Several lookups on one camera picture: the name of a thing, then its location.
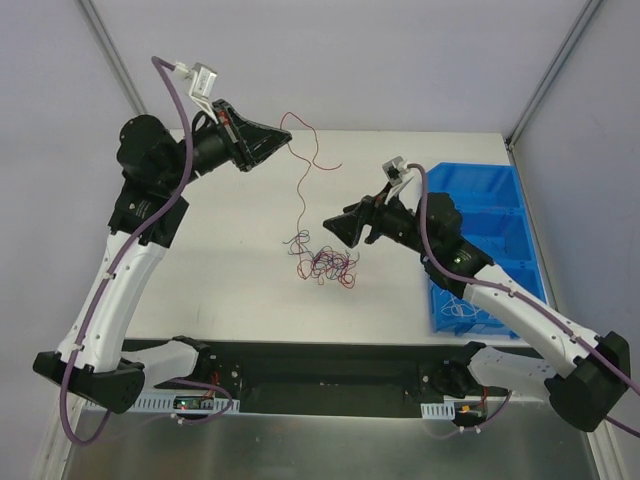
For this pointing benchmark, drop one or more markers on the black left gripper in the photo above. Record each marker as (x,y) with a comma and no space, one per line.
(235,138)

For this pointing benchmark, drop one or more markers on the blue far storage bin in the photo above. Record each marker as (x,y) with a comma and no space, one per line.
(479,186)

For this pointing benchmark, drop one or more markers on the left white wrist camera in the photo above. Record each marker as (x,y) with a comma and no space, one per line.
(200,79)

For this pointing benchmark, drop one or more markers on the aluminium frame post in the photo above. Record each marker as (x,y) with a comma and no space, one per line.
(578,29)
(113,58)

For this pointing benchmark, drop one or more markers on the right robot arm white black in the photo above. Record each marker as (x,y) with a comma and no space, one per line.
(581,373)

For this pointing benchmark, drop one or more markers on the blue storage bin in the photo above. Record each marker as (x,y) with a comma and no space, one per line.
(479,186)
(452,315)
(503,234)

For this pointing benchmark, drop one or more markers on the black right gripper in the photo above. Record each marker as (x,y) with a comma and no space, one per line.
(369,219)

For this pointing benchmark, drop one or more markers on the blue near storage bin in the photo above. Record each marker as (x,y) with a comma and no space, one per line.
(452,315)

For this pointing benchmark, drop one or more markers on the left aluminium frame post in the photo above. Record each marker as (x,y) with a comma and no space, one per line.
(113,58)

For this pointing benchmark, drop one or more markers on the blue middle storage bin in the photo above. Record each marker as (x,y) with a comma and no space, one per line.
(503,234)

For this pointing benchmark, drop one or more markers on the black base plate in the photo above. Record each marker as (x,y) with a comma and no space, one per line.
(380,381)

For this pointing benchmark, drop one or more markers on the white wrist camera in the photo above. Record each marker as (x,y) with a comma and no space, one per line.
(200,79)
(398,175)

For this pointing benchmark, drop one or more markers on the right aluminium frame post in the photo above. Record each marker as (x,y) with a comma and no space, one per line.
(578,29)

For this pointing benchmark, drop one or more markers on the left white cable duct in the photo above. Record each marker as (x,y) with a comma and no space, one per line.
(183,404)

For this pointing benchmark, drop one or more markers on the right white cable duct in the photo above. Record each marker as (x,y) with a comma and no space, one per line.
(438,411)

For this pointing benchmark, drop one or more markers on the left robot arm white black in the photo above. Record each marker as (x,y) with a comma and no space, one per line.
(90,362)

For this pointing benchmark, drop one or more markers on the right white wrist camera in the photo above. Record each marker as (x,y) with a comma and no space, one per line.
(398,175)

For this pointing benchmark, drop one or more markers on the white cable duct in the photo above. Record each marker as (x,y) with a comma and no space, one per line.
(438,411)
(183,404)

